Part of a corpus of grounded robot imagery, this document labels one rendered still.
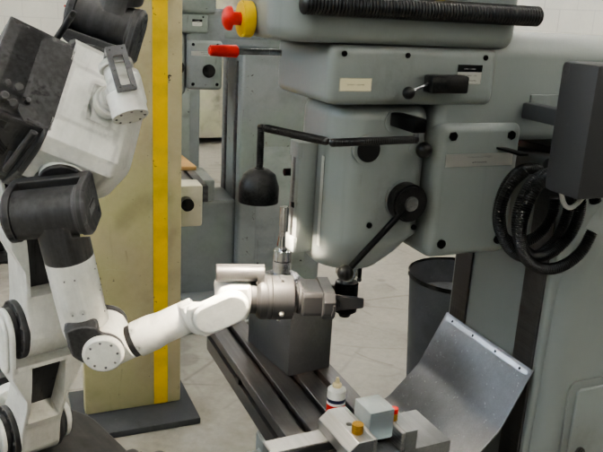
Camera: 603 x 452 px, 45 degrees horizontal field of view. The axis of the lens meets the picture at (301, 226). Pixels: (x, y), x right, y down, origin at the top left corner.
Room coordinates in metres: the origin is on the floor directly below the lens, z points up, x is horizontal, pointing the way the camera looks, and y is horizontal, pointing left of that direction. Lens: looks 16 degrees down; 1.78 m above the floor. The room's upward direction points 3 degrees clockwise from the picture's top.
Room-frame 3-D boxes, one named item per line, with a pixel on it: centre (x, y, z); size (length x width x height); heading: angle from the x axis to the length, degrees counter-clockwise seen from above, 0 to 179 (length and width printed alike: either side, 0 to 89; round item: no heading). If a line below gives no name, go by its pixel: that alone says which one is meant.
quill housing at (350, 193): (1.38, -0.10, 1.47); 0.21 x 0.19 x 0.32; 24
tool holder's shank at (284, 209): (1.76, 0.04, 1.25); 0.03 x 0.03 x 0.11
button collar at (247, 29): (1.28, 0.11, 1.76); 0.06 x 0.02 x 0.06; 24
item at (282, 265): (1.76, 0.04, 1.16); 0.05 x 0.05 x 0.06
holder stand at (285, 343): (1.72, 0.02, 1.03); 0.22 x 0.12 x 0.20; 31
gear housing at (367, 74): (1.39, -0.14, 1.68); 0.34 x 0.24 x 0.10; 114
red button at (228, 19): (1.28, 0.13, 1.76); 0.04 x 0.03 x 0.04; 24
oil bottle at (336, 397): (1.40, -0.09, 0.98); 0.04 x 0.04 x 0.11
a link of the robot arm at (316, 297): (1.36, -0.01, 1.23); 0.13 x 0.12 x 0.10; 9
